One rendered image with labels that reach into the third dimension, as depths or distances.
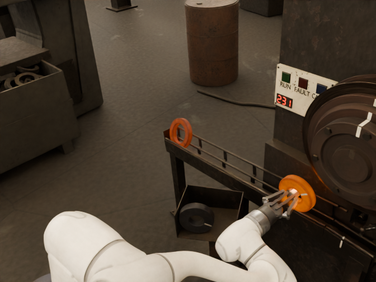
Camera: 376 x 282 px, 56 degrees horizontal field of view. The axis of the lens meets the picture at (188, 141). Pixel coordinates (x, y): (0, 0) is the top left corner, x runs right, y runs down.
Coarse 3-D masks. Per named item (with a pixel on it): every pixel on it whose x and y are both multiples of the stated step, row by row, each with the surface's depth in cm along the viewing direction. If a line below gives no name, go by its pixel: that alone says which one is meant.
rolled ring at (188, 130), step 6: (174, 120) 215; (180, 120) 211; (186, 120) 210; (174, 126) 216; (186, 126) 207; (174, 132) 218; (186, 132) 207; (174, 138) 217; (186, 138) 207; (180, 144) 212; (186, 144) 209
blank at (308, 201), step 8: (288, 176) 140; (296, 176) 137; (280, 184) 143; (288, 184) 139; (296, 184) 136; (304, 184) 134; (304, 192) 134; (312, 192) 134; (304, 200) 136; (312, 200) 134; (296, 208) 142; (304, 208) 138
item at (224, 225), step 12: (192, 192) 167; (204, 192) 165; (216, 192) 163; (228, 192) 161; (240, 192) 159; (180, 204) 156; (204, 204) 170; (216, 204) 168; (228, 204) 165; (240, 204) 153; (192, 216) 167; (216, 216) 164; (228, 216) 163; (240, 216) 155; (180, 228) 160; (216, 228) 158; (204, 240) 154; (216, 240) 153; (216, 252) 167
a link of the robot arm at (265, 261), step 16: (176, 256) 88; (192, 256) 94; (208, 256) 99; (256, 256) 116; (272, 256) 115; (176, 272) 84; (192, 272) 93; (208, 272) 96; (224, 272) 99; (240, 272) 102; (256, 272) 107; (272, 272) 110; (288, 272) 113
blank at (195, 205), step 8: (184, 208) 152; (192, 208) 149; (200, 208) 149; (208, 208) 151; (184, 216) 153; (200, 216) 151; (208, 216) 151; (184, 224) 156; (192, 224) 155; (200, 224) 155; (208, 224) 154; (200, 232) 157
